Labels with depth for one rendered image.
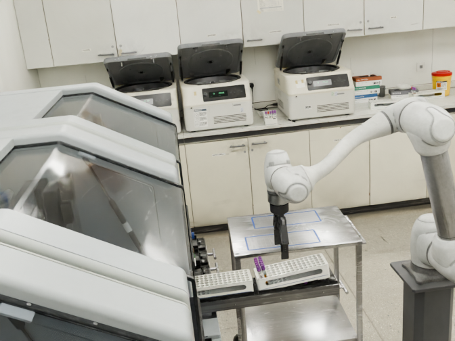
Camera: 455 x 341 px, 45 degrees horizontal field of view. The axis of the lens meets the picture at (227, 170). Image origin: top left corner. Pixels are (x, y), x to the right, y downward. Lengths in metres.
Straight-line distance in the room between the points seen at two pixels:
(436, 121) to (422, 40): 3.45
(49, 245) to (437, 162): 1.50
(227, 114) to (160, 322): 3.53
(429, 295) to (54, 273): 1.92
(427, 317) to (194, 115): 2.49
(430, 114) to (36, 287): 1.52
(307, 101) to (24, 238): 3.65
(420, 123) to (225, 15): 2.79
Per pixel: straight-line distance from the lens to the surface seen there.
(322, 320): 3.04
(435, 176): 2.19
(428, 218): 2.51
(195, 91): 4.41
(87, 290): 0.97
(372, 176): 4.85
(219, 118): 4.41
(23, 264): 0.99
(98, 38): 4.60
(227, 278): 2.28
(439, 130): 2.05
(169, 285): 1.09
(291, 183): 1.91
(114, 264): 1.08
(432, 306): 2.65
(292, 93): 4.47
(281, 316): 3.07
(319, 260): 2.32
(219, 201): 4.60
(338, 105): 4.59
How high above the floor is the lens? 1.99
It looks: 19 degrees down
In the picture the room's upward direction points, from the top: 5 degrees counter-clockwise
